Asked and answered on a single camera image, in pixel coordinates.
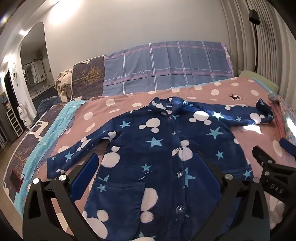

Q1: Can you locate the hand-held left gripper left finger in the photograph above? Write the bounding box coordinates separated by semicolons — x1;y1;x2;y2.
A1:
22;153;100;241

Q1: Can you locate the pile of beige clothes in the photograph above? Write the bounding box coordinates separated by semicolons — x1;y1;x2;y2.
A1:
55;69;74;102

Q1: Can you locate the teal cloth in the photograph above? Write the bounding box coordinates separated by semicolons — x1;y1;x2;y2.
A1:
14;100;88;205

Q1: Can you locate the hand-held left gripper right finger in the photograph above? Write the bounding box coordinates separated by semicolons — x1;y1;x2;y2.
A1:
193;153;270;241

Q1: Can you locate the dark tree print cushion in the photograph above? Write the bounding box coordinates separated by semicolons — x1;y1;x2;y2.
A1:
70;56;107;100

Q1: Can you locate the black floor lamp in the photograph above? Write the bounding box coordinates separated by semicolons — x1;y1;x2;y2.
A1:
248;9;262;73

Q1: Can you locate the blue star print pajama top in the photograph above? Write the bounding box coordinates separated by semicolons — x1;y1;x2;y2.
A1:
46;96;274;241

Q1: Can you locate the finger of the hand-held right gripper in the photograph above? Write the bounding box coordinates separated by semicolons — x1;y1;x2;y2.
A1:
252;146;277;178
279;138;296;160

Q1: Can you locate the white cat figurine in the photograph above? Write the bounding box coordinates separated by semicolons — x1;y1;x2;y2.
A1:
17;104;31;129

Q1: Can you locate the wall mirror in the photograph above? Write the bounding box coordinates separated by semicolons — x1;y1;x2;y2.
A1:
22;59;47;87

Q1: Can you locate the dark tree print mattress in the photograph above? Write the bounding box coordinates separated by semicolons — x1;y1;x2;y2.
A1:
2;104;70;200

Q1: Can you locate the floral cloth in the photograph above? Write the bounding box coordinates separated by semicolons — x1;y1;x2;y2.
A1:
268;93;296;144

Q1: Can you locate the beige pleated curtain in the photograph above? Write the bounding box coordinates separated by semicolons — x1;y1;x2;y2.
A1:
221;0;296;93

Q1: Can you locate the blue plaid blanket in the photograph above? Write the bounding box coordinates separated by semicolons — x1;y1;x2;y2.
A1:
102;40;235;96

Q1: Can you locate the dark blue quilt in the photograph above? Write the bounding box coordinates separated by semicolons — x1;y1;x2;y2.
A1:
32;96;67;126

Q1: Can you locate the shelf rack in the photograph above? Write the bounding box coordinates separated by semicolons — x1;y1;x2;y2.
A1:
5;109;23;139

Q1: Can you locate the green pillow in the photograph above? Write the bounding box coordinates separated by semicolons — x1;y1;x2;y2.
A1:
238;70;279;93

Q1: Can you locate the white wall decoration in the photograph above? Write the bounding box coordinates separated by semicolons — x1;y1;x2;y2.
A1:
10;61;19;86

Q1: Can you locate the pink polka dot bedsheet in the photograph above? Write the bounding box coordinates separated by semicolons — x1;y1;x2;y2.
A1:
23;76;296;241

